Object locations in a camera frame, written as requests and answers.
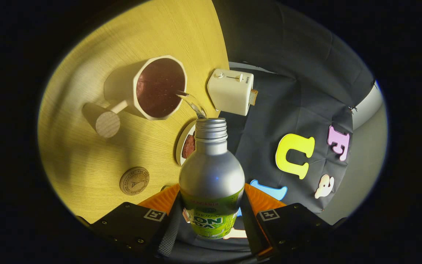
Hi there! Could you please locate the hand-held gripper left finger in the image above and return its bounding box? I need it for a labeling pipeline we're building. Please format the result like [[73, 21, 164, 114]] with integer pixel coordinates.
[[77, 183, 182, 259]]

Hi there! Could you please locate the wooden table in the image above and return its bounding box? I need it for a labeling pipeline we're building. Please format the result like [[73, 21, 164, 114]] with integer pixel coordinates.
[[37, 0, 230, 224]]

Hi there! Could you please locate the white oval plate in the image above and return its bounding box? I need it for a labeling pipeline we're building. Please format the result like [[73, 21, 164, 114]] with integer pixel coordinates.
[[175, 120, 197, 167]]

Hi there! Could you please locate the beige cup with wooden handle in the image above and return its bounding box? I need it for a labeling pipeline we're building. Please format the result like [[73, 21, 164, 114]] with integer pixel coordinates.
[[82, 55, 188, 139]]

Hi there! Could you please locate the white toaster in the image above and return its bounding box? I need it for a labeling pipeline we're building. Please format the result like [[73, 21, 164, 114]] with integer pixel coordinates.
[[207, 68, 254, 117]]

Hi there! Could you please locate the silver bottle with green label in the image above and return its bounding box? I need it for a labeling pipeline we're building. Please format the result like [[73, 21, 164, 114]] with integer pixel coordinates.
[[179, 117, 246, 240]]

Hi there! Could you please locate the round wooden coaster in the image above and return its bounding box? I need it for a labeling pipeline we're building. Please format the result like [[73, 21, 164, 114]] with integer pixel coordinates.
[[119, 167, 150, 196]]

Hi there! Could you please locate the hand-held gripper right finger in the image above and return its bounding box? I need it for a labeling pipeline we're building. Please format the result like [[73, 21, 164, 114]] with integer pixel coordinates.
[[240, 183, 334, 261]]

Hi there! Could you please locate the clear poured juice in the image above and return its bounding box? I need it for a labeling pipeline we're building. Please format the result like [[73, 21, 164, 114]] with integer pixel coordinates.
[[176, 91, 207, 119]]

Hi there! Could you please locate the brown meat slice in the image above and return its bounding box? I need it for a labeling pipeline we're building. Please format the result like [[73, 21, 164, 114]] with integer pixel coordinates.
[[181, 134, 196, 159]]

